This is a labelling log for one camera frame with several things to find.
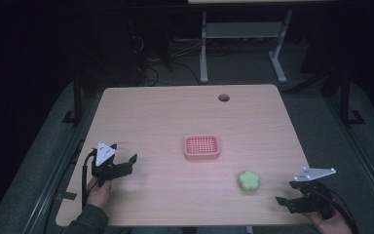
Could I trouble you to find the person's right hand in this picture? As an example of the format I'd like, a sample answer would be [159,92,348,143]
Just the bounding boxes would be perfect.
[304,209,354,234]

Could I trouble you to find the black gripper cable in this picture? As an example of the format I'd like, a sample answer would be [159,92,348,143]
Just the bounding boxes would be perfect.
[81,148,97,210]
[318,187,360,234]

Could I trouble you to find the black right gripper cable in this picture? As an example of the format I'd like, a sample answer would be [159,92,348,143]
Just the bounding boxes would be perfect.
[318,187,360,234]

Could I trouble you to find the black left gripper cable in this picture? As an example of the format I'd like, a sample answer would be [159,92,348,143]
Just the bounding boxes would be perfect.
[81,148,97,210]

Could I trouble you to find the green flower-shaped soap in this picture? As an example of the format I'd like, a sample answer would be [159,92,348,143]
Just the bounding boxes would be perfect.
[237,169,261,193]

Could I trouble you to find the person's left hand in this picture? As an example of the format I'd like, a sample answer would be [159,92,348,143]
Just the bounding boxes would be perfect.
[86,176,113,210]

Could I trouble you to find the pink slotted soap dish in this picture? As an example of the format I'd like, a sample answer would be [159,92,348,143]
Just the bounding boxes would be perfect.
[183,134,221,161]

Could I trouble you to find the black metal stand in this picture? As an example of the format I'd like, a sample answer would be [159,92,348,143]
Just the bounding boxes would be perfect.
[338,66,366,129]
[61,71,84,129]

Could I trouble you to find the white metal desk frame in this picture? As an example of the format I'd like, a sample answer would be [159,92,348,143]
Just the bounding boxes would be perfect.
[199,9,294,84]

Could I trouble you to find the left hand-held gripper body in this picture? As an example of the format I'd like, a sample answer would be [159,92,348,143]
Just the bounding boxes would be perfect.
[91,141,134,188]

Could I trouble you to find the bundle of floor cables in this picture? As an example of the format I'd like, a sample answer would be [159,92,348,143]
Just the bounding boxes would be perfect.
[128,33,206,87]

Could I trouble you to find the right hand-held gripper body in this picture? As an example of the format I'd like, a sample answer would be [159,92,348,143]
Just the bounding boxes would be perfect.
[287,167,337,219]

